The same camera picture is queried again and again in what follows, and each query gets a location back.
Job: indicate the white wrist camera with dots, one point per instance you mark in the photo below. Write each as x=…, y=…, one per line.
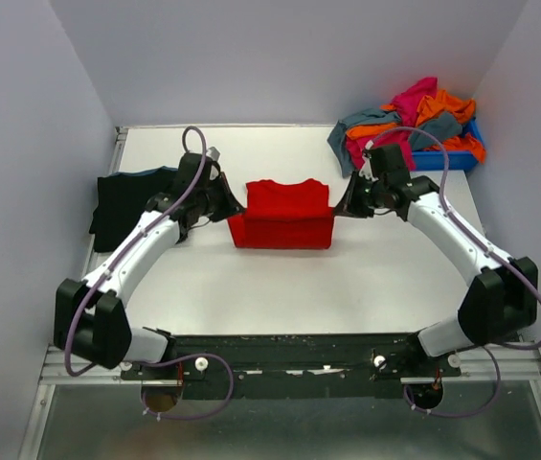
x=366, y=169
x=212, y=154

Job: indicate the black t-shirt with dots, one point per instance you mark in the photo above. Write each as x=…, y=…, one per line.
x=121, y=201

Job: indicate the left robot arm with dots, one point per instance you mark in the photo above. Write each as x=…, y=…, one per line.
x=90, y=314

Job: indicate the blue t-shirt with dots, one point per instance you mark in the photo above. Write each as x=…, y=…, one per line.
x=162, y=171

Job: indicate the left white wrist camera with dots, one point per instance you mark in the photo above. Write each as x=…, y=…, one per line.
x=212, y=154

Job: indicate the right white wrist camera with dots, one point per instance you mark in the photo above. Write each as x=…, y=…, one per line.
x=366, y=169

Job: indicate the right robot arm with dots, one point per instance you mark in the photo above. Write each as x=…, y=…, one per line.
x=500, y=298

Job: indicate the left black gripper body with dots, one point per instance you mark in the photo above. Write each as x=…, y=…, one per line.
x=210, y=202

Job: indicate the blue plastic bin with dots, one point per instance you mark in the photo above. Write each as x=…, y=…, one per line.
x=465, y=152

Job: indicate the red t-shirt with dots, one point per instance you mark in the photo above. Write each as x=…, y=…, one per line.
x=284, y=216

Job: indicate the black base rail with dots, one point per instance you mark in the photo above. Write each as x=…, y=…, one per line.
x=292, y=367

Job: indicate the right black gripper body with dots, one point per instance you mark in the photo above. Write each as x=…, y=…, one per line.
x=369, y=196

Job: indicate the orange t-shirt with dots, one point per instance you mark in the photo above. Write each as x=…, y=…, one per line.
x=419, y=106

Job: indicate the grey-blue t-shirt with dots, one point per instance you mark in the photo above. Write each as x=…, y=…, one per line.
x=350, y=135

